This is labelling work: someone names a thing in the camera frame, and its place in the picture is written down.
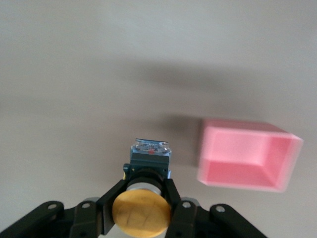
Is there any pink plastic bin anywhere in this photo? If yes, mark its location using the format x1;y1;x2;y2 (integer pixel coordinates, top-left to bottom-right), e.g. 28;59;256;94
197;118;304;193

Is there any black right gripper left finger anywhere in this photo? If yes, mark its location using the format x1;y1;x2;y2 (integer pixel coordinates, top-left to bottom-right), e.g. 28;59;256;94
0;178;128;238

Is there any yellow push button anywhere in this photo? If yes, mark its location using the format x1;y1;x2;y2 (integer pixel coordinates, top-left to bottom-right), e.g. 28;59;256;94
111;137;173;236

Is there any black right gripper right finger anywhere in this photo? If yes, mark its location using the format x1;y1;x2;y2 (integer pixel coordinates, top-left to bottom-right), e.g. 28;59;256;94
162;178;268;238

